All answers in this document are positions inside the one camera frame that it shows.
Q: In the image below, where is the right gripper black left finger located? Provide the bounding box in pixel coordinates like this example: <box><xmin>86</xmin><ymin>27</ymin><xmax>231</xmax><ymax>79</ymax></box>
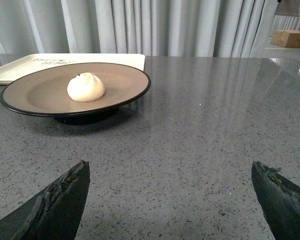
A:
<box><xmin>0</xmin><ymin>161</ymin><xmax>90</xmax><ymax>240</ymax></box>

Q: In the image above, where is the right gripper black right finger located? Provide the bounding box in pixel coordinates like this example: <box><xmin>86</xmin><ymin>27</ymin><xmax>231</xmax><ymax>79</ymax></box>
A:
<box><xmin>251</xmin><ymin>161</ymin><xmax>300</xmax><ymax>240</ymax></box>

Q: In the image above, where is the beige plate with black rim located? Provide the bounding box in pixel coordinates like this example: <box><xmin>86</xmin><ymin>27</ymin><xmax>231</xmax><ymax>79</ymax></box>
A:
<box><xmin>0</xmin><ymin>62</ymin><xmax>151</xmax><ymax>125</ymax></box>

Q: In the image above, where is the white steamed bun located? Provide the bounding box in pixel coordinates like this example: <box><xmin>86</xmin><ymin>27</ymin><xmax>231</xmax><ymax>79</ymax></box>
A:
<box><xmin>67</xmin><ymin>72</ymin><xmax>106</xmax><ymax>102</ymax></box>

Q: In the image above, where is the white rectangular serving tray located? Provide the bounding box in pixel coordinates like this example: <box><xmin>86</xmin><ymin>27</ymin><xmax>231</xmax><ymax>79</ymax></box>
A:
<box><xmin>0</xmin><ymin>53</ymin><xmax>146</xmax><ymax>85</ymax></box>

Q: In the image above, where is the brown cardboard box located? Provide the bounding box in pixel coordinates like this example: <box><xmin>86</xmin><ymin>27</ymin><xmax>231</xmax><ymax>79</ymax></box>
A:
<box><xmin>271</xmin><ymin>30</ymin><xmax>300</xmax><ymax>48</ymax></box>

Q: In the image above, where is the grey pleated curtain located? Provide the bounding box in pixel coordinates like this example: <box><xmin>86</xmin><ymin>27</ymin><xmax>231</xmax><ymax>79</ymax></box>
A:
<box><xmin>0</xmin><ymin>0</ymin><xmax>300</xmax><ymax>58</ymax></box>

